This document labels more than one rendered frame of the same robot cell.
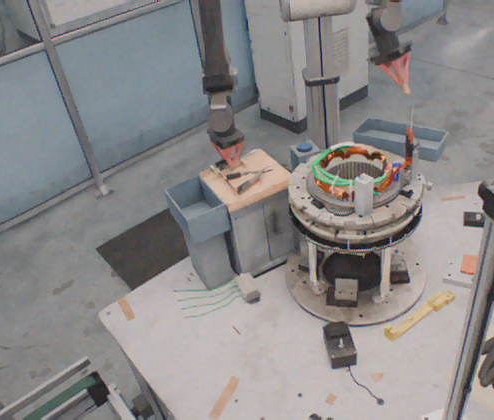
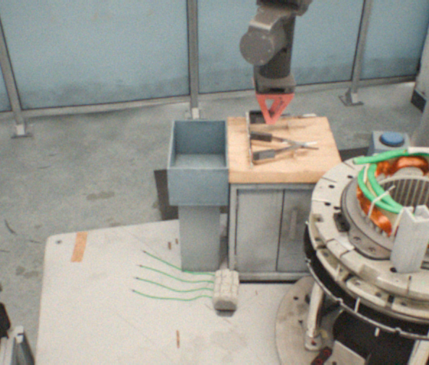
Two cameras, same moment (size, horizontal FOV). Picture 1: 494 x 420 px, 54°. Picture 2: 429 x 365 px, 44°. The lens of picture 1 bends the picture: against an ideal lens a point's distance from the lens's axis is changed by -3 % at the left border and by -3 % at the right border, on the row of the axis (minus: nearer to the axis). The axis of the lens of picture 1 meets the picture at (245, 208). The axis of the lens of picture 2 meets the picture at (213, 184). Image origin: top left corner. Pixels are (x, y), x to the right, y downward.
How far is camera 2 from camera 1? 41 cm
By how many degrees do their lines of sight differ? 17
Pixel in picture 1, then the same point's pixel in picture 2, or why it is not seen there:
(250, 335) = (189, 355)
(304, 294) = (289, 338)
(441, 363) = not seen: outside the picture
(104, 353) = not seen: hidden behind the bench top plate
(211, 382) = not seen: outside the picture
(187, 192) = (203, 136)
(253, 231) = (260, 221)
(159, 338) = (87, 300)
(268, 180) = (305, 161)
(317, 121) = not seen: outside the picture
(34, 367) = (24, 264)
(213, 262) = (196, 238)
